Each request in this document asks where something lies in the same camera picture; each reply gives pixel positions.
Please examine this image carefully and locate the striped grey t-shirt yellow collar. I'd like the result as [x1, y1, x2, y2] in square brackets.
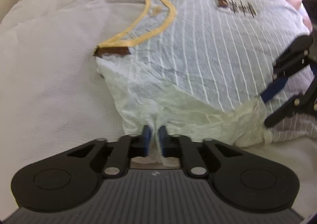
[95, 0, 316, 147]

